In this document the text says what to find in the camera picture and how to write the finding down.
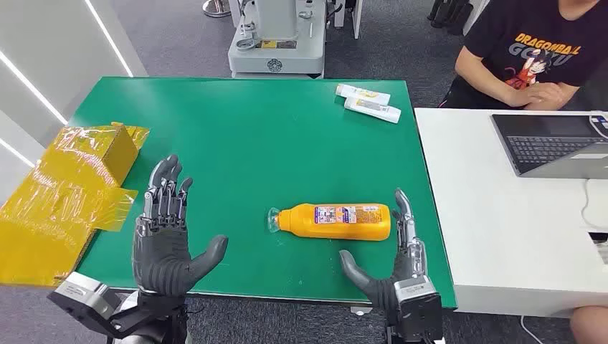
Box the white desk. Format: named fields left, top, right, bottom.
left=414, top=107, right=608, bottom=319

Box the yellow taped cardboard box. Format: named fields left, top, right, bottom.
left=0, top=122, right=151, bottom=288

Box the person's leg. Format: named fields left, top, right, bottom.
left=569, top=306, right=608, bottom=344

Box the orange bottle with clear cap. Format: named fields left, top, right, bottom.
left=267, top=203, right=392, bottom=242

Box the white cable on desk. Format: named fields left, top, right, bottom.
left=581, top=179, right=608, bottom=234

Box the chrome round stand base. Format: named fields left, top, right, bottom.
left=202, top=0, right=232, bottom=19

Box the person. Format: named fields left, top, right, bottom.
left=437, top=0, right=608, bottom=113

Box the black and white desk item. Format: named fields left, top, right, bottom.
left=589, top=232, right=608, bottom=265

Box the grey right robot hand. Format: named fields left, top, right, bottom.
left=338, top=188, right=429, bottom=312

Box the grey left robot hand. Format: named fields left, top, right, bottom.
left=132, top=154, right=229, bottom=298

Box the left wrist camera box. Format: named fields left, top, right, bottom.
left=47, top=271, right=123, bottom=339

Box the white tube with yellow label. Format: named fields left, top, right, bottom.
left=343, top=97, right=402, bottom=125
left=335, top=83, right=391, bottom=106

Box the dark grey laptop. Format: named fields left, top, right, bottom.
left=490, top=113, right=608, bottom=181

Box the white cable under desk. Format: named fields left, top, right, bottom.
left=519, top=315, right=543, bottom=344

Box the white machine with column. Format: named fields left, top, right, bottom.
left=227, top=0, right=328, bottom=80

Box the white device with blue label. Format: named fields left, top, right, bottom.
left=589, top=113, right=608, bottom=140

